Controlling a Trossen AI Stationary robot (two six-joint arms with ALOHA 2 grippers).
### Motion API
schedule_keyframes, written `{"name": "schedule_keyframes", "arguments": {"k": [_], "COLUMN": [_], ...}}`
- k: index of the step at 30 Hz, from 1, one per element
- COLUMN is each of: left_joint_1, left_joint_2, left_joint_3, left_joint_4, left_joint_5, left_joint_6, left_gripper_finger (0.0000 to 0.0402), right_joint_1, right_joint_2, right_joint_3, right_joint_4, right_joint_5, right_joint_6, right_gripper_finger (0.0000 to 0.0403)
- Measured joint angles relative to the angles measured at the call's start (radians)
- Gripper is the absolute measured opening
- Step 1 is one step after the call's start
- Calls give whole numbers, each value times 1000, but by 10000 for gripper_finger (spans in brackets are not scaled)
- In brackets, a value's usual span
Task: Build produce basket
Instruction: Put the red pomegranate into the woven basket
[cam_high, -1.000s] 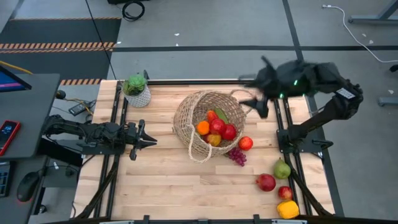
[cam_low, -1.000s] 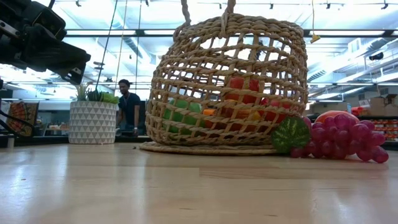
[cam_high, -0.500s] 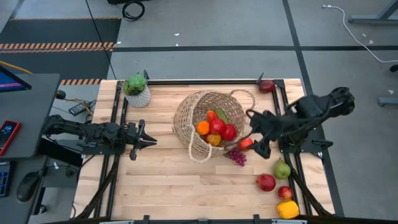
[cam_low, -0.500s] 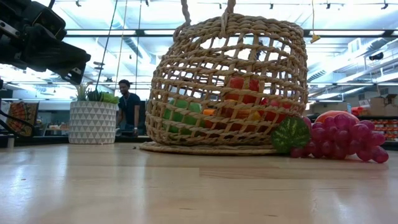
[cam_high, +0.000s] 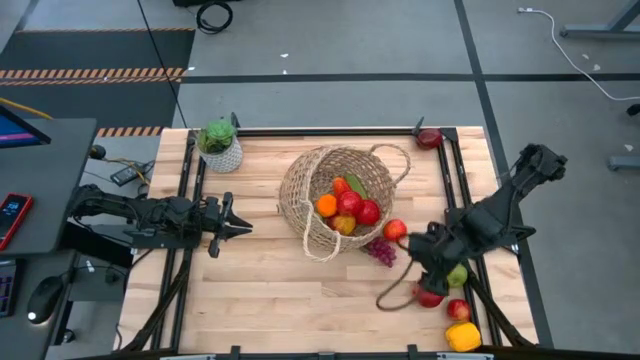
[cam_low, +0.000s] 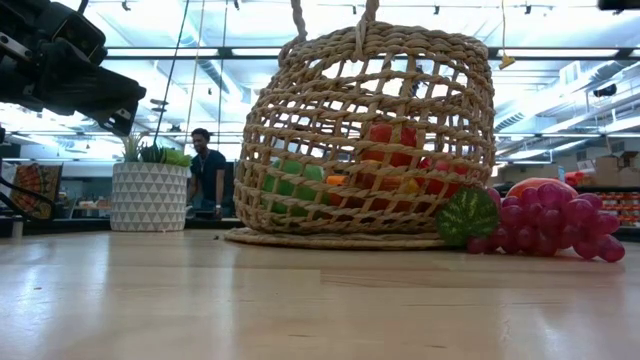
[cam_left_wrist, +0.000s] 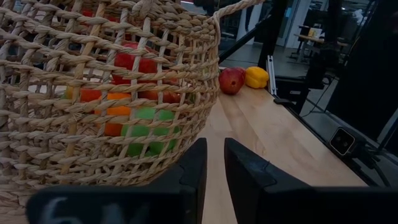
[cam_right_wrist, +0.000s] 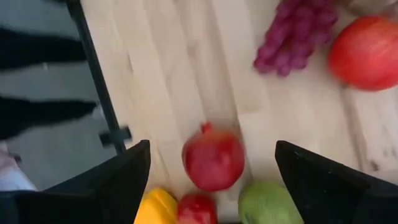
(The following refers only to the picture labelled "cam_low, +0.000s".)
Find person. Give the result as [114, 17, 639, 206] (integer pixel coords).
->
[185, 127, 229, 221]

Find purple grape bunch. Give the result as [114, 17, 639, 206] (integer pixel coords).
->
[433, 182, 627, 264]

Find woven wicker basket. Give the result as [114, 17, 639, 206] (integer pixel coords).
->
[223, 0, 497, 251]

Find green apple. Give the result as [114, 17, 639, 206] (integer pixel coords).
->
[260, 159, 332, 219]

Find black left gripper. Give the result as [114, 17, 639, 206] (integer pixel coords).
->
[0, 29, 147, 137]

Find black curved cable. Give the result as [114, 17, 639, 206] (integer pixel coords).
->
[0, 175, 57, 222]

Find cardboard boxes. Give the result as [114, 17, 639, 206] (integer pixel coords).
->
[594, 151, 640, 187]

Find black overhead crossbar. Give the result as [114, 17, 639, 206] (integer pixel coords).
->
[102, 46, 640, 61]

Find succulent in white patterned pot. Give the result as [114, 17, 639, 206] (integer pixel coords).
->
[110, 128, 194, 233]

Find red-orange round fruit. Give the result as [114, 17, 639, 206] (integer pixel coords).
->
[505, 176, 584, 199]

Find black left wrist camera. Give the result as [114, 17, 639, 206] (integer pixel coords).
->
[29, 0, 109, 66]

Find red and yellow apple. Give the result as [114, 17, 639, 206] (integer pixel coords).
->
[349, 169, 422, 211]

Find colourful framed picture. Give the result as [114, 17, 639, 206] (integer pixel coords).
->
[13, 163, 64, 219]

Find thin black hanging cable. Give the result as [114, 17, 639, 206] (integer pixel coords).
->
[152, 0, 191, 147]

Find shelf with red boxes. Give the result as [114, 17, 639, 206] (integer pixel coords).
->
[597, 191, 640, 227]

